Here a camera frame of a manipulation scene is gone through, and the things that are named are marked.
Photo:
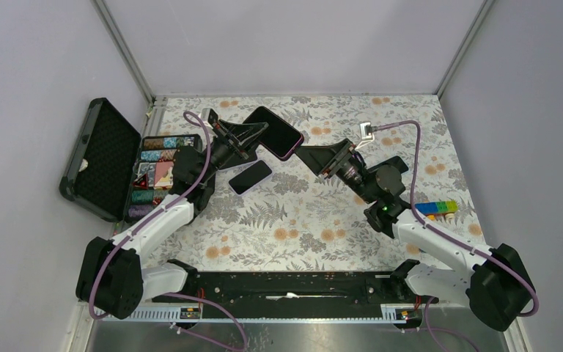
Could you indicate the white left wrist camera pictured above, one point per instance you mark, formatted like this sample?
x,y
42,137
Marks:
x,y
209,117

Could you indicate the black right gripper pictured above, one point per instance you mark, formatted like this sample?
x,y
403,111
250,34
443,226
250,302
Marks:
x,y
317,157

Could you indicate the phone in lilac case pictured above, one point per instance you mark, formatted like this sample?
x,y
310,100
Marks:
x,y
250,177

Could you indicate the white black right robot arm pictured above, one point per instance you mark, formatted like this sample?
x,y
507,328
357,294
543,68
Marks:
x,y
492,282

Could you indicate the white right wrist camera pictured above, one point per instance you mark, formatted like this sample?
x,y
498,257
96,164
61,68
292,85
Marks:
x,y
366,135

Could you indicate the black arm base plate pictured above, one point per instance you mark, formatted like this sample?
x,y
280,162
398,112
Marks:
x,y
289,295

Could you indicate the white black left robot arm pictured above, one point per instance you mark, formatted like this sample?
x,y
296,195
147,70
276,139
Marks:
x,y
112,280

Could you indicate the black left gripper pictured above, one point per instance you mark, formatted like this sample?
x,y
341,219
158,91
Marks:
x,y
242,134

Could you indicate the floral table mat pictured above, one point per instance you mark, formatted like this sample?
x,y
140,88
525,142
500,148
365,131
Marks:
x,y
296,221

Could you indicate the black poker chip case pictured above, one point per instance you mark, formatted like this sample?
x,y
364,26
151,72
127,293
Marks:
x,y
116,173

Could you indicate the multicolour toy block car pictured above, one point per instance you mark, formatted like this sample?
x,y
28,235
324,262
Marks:
x,y
441,210

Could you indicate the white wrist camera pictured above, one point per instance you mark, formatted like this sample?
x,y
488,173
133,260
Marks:
x,y
366,135
209,117

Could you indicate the black phone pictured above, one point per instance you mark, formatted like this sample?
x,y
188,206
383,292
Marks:
x,y
279,138

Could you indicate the phone in white case upper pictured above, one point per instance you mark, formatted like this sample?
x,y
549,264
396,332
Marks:
x,y
237,162

